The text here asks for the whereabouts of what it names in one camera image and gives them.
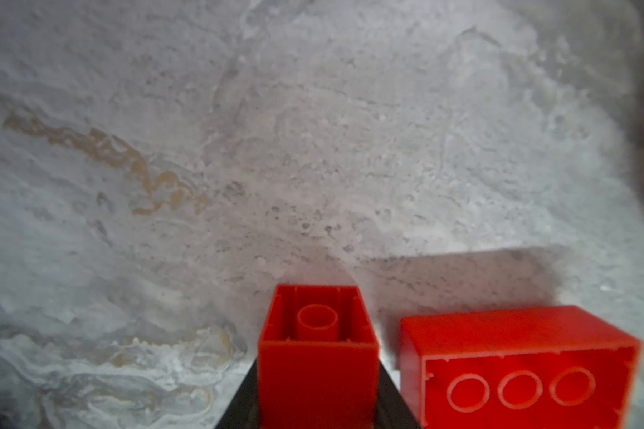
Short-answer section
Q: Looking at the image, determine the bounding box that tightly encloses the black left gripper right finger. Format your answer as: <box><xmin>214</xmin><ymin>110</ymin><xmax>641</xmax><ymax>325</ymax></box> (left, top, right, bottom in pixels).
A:
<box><xmin>375</xmin><ymin>363</ymin><xmax>420</xmax><ymax>429</ymax></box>

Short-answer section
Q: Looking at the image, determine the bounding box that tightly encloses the small red lego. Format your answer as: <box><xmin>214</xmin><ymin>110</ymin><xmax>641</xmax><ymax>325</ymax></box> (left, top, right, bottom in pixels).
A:
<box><xmin>258</xmin><ymin>284</ymin><xmax>379</xmax><ymax>428</ymax></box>

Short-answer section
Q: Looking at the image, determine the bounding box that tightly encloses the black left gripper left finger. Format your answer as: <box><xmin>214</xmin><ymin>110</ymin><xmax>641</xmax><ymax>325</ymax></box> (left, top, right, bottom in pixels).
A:
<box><xmin>216</xmin><ymin>359</ymin><xmax>260</xmax><ymax>429</ymax></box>

